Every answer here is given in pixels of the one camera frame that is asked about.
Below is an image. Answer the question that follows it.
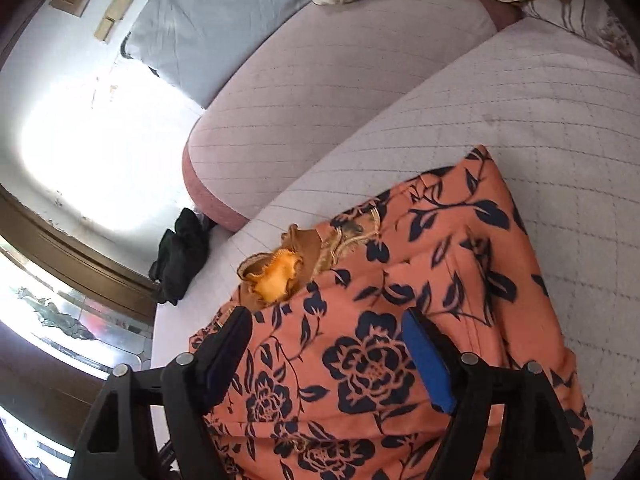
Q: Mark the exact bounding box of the brown wooden window frame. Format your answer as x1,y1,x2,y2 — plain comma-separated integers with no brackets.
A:
0,185,161,321

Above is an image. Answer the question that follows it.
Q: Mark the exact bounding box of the yellow lace garment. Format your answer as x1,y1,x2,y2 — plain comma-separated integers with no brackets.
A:
236,210,383,308

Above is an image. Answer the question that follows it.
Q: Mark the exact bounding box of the black cloth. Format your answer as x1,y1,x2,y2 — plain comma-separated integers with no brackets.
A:
148,206,217,306

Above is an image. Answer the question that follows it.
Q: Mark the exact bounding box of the orange floral garment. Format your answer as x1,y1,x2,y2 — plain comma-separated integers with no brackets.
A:
187,145,596,480

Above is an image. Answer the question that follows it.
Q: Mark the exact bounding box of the grey pillow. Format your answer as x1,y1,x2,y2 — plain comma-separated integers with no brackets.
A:
120,0,326,109

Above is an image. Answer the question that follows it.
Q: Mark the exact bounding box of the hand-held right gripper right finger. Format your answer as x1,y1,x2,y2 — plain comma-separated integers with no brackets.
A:
402,306,586,480

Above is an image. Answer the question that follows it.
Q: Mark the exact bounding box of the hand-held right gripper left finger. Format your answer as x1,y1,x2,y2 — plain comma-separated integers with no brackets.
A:
66,305,253,480

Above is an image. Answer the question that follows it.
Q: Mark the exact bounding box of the striped floral cushion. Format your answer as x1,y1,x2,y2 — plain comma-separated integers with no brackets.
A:
520,0,633,68

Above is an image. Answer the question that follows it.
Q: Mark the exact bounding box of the stained glass window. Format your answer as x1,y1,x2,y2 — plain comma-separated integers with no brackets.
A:
0,245,156,378

